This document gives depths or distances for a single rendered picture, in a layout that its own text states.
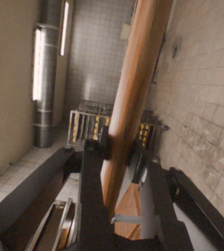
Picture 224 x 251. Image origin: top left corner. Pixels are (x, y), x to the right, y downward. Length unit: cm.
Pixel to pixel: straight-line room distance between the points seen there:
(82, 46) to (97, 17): 90
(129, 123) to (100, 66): 497
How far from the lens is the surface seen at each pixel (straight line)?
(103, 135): 16
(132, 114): 15
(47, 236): 202
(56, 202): 232
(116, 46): 518
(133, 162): 16
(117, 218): 141
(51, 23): 331
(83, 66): 518
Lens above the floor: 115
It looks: 3 degrees down
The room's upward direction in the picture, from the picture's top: 81 degrees counter-clockwise
